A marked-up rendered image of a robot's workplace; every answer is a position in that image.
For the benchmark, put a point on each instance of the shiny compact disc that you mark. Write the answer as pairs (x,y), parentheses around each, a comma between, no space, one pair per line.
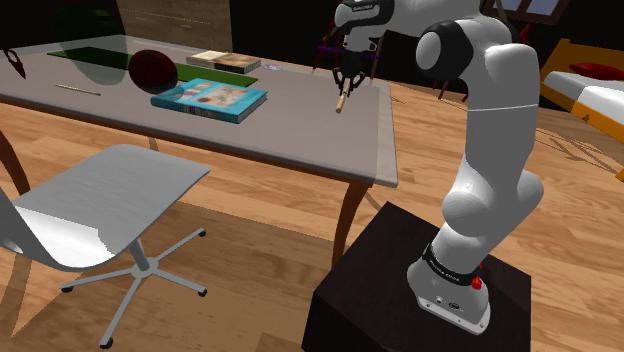
(273,66)

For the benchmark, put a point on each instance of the yellow frame bed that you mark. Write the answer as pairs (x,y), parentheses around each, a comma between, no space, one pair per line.
(585,88)

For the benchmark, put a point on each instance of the blue hardcover book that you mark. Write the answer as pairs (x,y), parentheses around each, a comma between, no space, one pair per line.
(209,100)

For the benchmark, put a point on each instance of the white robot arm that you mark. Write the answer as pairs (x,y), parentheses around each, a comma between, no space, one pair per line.
(492,146)

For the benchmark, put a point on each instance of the dark red ball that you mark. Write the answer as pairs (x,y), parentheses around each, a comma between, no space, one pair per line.
(152,71)

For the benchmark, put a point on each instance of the thin tan pencil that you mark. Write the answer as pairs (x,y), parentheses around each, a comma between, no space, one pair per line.
(77,89)

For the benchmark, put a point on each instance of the red and purple frame chair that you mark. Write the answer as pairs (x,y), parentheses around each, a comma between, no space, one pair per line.
(325,51)

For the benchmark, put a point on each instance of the wooden cabinet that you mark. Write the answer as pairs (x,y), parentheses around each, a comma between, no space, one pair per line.
(180,22)

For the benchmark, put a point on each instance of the dark robot stand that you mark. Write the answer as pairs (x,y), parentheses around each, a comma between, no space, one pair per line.
(380,297)

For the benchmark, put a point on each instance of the beige and dark book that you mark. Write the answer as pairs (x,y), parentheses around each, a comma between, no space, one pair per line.
(223,61)

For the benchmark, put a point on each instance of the grey top wooden table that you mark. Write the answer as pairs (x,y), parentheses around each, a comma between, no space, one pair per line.
(302,131)

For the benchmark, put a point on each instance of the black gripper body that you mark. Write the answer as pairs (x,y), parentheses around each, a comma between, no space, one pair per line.
(352,65)

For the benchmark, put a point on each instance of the wooden frame window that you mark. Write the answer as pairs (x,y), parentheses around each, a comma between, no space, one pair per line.
(529,8)

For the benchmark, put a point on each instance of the tan wooden stick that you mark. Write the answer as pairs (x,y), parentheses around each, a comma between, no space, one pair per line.
(342,101)

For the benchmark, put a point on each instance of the grey swivel chair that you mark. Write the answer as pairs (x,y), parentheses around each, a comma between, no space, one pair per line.
(97,204)

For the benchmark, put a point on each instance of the green flat mat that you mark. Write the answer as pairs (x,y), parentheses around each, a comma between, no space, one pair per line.
(97,57)

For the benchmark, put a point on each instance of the dark red scissors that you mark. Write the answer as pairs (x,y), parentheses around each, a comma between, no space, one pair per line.
(15,62)

